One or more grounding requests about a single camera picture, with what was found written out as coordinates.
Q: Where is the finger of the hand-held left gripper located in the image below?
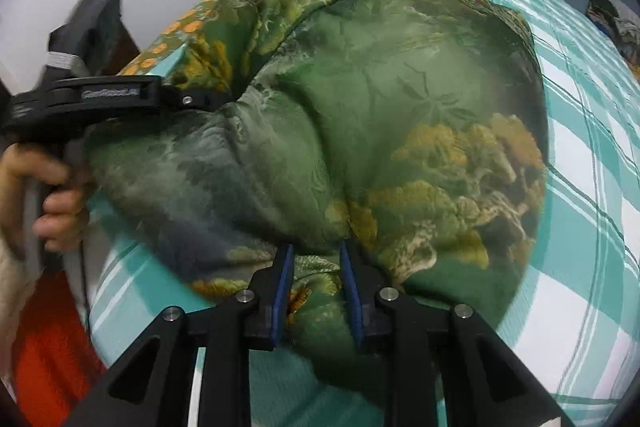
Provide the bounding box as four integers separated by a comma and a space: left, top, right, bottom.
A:
160, 79, 237, 112

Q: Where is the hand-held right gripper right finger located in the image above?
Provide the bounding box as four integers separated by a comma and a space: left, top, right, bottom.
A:
340, 241, 576, 427

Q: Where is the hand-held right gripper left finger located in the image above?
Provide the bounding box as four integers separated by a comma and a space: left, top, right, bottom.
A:
65, 244, 295, 427

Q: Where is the green landscape print jacket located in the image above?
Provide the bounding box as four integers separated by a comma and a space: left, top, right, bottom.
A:
82, 0, 551, 413

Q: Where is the person's left forearm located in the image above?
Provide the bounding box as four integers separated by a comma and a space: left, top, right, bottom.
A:
0, 232, 40, 388

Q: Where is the pile of clothes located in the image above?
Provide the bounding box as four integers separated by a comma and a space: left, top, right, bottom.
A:
585, 0, 640, 78

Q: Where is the person's left hand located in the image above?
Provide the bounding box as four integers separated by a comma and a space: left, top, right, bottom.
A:
0, 142, 93, 254

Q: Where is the orange floral bedspread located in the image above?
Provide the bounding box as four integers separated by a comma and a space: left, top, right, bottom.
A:
117, 0, 391, 80

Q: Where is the dark wooden furniture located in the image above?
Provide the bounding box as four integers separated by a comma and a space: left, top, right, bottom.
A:
95, 22, 143, 75

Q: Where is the orange fleece garment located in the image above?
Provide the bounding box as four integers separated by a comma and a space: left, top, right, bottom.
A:
10, 267, 108, 403

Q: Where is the teal white checked blanket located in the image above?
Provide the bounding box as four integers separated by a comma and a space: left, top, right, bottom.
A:
80, 0, 640, 427

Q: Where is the black cable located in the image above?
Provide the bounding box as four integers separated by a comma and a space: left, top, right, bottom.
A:
75, 247, 96, 328

